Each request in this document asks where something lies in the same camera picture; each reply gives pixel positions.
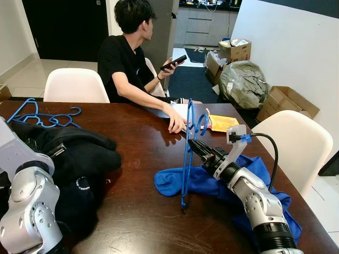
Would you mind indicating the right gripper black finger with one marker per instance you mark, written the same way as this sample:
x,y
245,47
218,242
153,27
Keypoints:
x,y
198,151
203,145

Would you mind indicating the bright blue garment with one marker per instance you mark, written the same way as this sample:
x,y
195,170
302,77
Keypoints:
x,y
167,182

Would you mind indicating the black garment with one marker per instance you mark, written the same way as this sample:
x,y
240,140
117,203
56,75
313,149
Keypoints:
x,y
79,153

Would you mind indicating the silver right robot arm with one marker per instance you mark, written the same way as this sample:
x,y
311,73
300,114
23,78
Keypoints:
x,y
254,196

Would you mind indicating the yellow packet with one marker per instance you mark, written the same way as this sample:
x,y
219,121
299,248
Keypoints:
x,y
222,123

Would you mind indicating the white paper sheet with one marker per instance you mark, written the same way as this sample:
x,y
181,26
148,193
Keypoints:
x,y
183,107

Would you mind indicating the large navy floor rug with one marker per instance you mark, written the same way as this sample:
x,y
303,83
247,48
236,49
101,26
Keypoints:
x,y
190,82

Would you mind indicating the white shell chair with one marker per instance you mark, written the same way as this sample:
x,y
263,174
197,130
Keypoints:
x,y
159,90
296,148
74,87

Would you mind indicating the open cardboard box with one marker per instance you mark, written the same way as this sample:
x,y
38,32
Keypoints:
x,y
213,66
238,53

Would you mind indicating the black smartphone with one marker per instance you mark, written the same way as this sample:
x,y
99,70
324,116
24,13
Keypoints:
x,y
175,62

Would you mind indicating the small dark floor mat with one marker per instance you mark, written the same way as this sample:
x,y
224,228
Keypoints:
x,y
197,55

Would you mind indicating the closed cardboard box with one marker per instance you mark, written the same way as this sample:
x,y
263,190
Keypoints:
x,y
286,103

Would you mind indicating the person in black t-shirt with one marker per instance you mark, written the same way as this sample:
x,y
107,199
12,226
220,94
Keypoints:
x,y
119,63

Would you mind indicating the grey kitchen cabinets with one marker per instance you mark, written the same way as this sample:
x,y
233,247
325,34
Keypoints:
x,y
198,26

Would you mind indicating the wide black door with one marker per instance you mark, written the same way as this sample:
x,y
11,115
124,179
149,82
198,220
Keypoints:
x,y
63,29

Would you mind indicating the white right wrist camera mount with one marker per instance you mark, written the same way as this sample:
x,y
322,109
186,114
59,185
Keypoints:
x,y
237,135

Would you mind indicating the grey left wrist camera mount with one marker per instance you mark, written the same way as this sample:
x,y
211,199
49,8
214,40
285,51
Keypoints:
x,y
21,145

